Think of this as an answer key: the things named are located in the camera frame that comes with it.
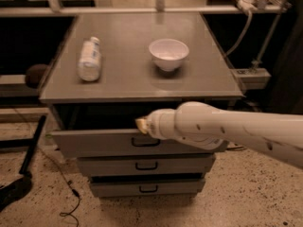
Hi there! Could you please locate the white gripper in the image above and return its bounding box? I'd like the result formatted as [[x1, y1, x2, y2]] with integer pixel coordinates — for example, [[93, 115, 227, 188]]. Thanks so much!
[[135, 109, 176, 140]]

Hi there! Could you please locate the grey top drawer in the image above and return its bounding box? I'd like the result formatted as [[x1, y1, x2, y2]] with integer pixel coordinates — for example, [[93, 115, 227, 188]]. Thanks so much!
[[50, 101, 229, 159]]

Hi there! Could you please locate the grey drawer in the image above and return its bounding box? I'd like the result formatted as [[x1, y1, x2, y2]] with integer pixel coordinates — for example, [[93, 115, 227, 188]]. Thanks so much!
[[50, 101, 229, 159], [77, 153, 215, 177], [90, 173, 205, 198]]

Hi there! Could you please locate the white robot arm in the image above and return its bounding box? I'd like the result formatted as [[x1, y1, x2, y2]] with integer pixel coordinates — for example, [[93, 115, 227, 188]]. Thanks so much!
[[135, 101, 303, 168]]

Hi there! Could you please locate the grey middle drawer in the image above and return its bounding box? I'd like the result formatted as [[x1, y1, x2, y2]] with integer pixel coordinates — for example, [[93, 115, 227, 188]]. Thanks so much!
[[77, 153, 215, 177]]

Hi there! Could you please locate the grey drawer cabinet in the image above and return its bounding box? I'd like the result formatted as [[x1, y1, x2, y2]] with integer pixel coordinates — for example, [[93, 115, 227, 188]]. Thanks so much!
[[38, 11, 244, 199]]

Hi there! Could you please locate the grey bottom drawer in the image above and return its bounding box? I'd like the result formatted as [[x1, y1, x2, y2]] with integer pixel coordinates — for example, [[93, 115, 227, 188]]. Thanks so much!
[[90, 173, 205, 198]]

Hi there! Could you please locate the white ceramic bowl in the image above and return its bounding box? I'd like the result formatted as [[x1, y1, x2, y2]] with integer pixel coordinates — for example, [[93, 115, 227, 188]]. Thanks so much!
[[149, 39, 189, 72]]

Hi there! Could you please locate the clear plastic water bottle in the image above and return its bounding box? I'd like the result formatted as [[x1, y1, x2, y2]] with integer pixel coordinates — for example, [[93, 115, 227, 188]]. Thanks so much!
[[78, 37, 101, 82]]

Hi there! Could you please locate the brown round object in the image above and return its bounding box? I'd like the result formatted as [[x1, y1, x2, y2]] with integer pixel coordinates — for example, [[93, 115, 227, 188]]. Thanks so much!
[[25, 64, 48, 88]]

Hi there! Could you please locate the black bar on floor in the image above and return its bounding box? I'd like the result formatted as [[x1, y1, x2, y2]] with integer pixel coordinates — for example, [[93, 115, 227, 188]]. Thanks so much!
[[19, 115, 46, 175]]

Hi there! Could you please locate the metal support rod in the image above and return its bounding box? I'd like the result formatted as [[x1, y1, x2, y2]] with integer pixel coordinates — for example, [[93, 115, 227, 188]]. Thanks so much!
[[249, 0, 291, 74]]

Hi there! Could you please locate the black floor cable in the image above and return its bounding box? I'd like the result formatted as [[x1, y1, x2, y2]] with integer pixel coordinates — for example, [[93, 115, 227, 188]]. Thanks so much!
[[37, 145, 81, 227]]

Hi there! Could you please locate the grey metal rail block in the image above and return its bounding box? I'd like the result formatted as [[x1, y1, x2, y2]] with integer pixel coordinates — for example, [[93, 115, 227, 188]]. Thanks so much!
[[230, 68, 271, 91]]

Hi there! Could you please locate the white power cable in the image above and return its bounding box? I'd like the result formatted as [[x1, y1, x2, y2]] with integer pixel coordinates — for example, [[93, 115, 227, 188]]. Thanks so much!
[[223, 9, 255, 59]]

